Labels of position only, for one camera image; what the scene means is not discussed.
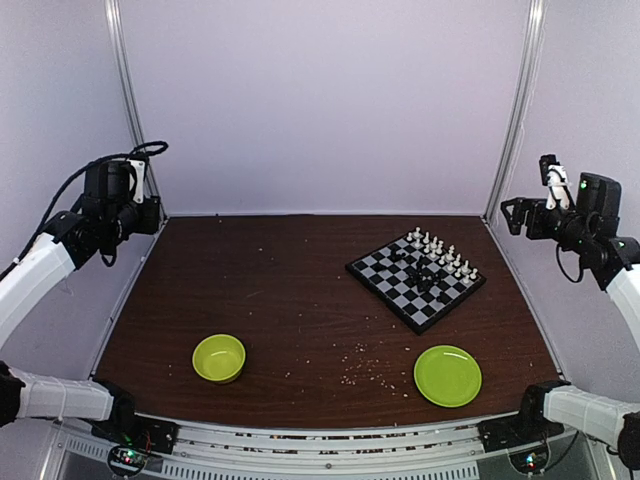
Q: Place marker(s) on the right aluminium corner post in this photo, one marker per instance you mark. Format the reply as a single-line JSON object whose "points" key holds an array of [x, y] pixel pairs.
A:
{"points": [[525, 85]]}

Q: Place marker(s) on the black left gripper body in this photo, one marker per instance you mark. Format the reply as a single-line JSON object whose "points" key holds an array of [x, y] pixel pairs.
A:
{"points": [[125, 221]]}

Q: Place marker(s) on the green plate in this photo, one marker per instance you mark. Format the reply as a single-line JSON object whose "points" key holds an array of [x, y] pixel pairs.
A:
{"points": [[447, 376]]}

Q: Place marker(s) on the black and grey chessboard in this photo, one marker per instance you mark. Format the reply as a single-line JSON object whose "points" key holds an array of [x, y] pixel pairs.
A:
{"points": [[418, 278]]}

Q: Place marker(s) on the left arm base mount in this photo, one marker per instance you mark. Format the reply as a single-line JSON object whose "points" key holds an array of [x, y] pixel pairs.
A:
{"points": [[142, 432]]}

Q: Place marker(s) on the green bowl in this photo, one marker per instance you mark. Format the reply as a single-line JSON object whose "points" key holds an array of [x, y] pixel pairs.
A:
{"points": [[219, 358]]}

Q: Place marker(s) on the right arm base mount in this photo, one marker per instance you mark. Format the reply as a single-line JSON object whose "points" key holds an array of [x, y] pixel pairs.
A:
{"points": [[528, 425]]}

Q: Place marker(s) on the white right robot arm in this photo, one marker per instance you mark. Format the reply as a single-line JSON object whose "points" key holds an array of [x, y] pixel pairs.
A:
{"points": [[585, 223]]}

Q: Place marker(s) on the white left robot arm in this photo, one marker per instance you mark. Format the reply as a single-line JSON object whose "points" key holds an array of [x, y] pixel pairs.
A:
{"points": [[63, 242]]}

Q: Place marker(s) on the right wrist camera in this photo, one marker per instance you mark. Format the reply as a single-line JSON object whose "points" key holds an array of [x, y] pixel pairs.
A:
{"points": [[555, 179]]}

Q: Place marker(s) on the aluminium corner post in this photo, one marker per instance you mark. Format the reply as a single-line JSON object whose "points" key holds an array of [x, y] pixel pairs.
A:
{"points": [[117, 38], [525, 85]]}

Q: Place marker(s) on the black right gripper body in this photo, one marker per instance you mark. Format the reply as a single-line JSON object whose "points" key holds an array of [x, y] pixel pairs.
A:
{"points": [[537, 228]]}

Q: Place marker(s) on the left aluminium corner post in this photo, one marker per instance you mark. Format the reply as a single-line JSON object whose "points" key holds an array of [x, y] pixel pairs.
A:
{"points": [[117, 38]]}

